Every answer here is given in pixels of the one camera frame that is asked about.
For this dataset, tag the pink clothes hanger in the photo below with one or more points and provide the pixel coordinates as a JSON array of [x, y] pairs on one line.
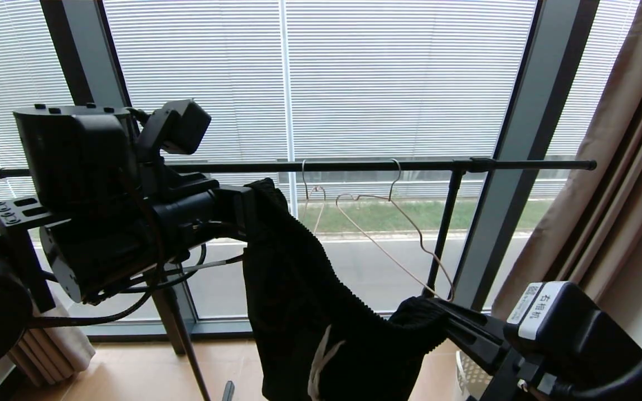
[[304, 178], [395, 172]]

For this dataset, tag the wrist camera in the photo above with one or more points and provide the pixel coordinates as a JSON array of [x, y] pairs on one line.
[[184, 128], [577, 334]]

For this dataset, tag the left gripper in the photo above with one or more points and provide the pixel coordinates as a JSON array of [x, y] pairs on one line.
[[198, 214]]

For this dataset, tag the black clothes rack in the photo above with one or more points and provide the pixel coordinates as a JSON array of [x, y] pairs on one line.
[[354, 165]]

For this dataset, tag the window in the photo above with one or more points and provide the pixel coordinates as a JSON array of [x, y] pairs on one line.
[[527, 111]]

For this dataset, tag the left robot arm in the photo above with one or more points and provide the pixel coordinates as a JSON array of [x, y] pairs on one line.
[[76, 156]]

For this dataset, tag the brown curtain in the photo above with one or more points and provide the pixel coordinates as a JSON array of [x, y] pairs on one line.
[[605, 167], [59, 351]]

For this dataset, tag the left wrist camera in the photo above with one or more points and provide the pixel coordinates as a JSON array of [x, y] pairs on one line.
[[184, 128]]

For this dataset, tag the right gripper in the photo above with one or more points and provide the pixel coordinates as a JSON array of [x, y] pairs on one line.
[[502, 379]]

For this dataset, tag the black shorts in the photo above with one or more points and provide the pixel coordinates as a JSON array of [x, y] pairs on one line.
[[310, 301]]

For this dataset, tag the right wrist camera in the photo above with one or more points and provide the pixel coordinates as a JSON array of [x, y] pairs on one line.
[[577, 334]]

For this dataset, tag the white laundry basket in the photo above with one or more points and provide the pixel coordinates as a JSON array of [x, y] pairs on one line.
[[468, 373]]

